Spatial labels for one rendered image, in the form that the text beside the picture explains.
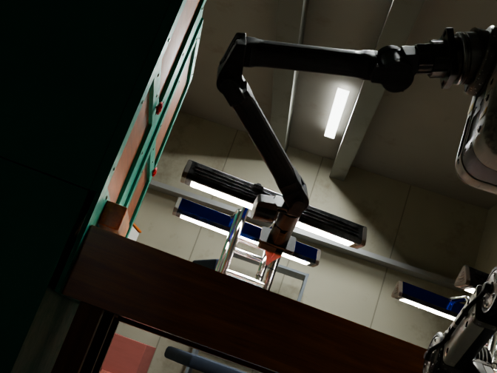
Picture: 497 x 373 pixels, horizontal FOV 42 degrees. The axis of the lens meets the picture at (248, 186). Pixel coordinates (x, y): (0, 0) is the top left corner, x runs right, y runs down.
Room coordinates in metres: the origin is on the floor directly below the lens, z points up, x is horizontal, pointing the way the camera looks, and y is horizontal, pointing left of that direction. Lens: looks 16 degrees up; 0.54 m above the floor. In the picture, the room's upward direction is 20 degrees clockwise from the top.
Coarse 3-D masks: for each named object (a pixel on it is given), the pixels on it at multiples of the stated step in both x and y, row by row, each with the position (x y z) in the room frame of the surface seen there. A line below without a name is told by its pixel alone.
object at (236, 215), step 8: (232, 216) 2.51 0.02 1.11; (232, 224) 2.38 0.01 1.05; (272, 224) 2.41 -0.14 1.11; (232, 232) 2.37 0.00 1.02; (224, 248) 2.38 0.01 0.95; (224, 256) 2.37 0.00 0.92; (248, 256) 2.38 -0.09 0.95; (256, 256) 2.38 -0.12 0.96; (264, 256) 2.39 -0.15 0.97; (264, 264) 2.39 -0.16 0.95; (264, 272) 2.40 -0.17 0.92
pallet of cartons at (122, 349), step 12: (120, 336) 6.34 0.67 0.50; (120, 348) 6.34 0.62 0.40; (132, 348) 6.33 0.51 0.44; (144, 348) 6.32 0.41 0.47; (108, 360) 6.35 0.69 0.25; (120, 360) 6.34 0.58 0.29; (132, 360) 6.32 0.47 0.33; (144, 360) 6.53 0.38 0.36; (108, 372) 6.30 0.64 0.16; (120, 372) 6.33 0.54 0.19; (132, 372) 6.32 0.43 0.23; (144, 372) 6.80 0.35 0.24
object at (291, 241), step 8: (264, 232) 1.75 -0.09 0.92; (272, 232) 1.72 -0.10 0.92; (280, 232) 1.70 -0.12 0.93; (288, 232) 1.70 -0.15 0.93; (264, 240) 1.73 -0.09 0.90; (272, 240) 1.73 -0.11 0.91; (280, 240) 1.72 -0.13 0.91; (288, 240) 1.73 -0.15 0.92; (280, 248) 1.73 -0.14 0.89; (288, 248) 1.74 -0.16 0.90
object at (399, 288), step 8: (400, 280) 2.59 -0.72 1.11; (400, 288) 2.57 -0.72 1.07; (408, 288) 2.58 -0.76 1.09; (416, 288) 2.59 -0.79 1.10; (392, 296) 2.62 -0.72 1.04; (400, 296) 2.56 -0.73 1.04; (408, 296) 2.56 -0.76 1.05; (416, 296) 2.57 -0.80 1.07; (424, 296) 2.58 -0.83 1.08; (432, 296) 2.59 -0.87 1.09; (440, 296) 2.60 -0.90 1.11; (424, 304) 2.57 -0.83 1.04; (432, 304) 2.57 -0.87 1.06; (440, 304) 2.58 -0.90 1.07; (448, 304) 2.59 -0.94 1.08; (456, 304) 2.60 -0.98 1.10; (464, 304) 2.62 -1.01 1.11; (448, 312) 2.57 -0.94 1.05; (456, 312) 2.58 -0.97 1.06
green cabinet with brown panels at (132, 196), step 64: (0, 0) 1.56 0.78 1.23; (64, 0) 1.57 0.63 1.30; (128, 0) 1.58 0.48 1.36; (192, 0) 1.88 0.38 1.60; (0, 64) 1.56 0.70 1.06; (64, 64) 1.57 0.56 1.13; (128, 64) 1.59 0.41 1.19; (192, 64) 2.66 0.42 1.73; (0, 128) 1.57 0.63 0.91; (64, 128) 1.58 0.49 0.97; (128, 128) 1.59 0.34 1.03; (128, 192) 2.30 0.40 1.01
